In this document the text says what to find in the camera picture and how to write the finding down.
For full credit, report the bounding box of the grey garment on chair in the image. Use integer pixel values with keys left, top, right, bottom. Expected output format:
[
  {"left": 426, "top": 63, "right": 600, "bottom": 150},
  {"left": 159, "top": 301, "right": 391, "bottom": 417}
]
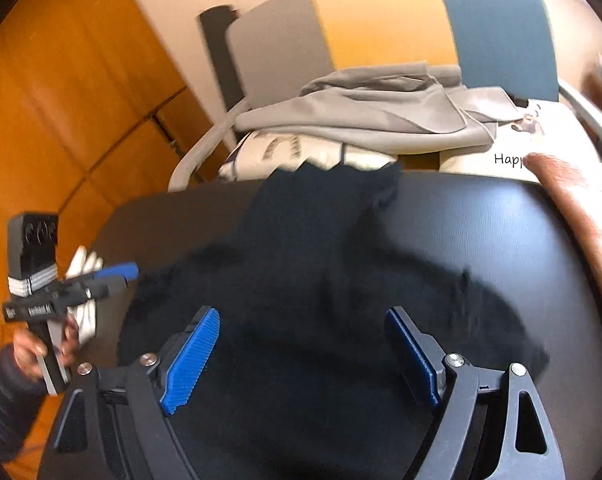
[{"left": 235, "top": 62, "right": 524, "bottom": 155}]

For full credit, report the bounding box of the white printed garment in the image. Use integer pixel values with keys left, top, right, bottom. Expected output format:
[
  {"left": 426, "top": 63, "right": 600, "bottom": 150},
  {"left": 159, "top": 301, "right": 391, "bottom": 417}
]
[{"left": 219, "top": 100, "right": 598, "bottom": 182}]

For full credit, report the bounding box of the brown fuzzy garment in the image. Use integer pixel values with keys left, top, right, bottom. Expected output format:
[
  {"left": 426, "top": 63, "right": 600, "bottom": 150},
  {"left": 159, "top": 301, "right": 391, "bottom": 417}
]
[{"left": 523, "top": 153, "right": 602, "bottom": 297}]

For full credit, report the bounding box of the person's left hand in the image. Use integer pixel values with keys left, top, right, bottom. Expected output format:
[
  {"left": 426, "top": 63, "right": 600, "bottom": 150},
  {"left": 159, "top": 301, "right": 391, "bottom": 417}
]
[{"left": 11, "top": 314, "right": 80, "bottom": 384}]

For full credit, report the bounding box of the black knit sweater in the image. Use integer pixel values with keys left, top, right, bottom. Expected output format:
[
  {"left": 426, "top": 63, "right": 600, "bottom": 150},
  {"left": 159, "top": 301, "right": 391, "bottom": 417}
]
[{"left": 118, "top": 165, "right": 549, "bottom": 479}]

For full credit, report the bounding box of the left forearm dark sleeve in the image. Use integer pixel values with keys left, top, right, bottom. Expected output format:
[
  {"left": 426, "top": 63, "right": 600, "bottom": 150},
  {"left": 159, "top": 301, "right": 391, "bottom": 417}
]
[{"left": 0, "top": 344, "right": 47, "bottom": 471}]

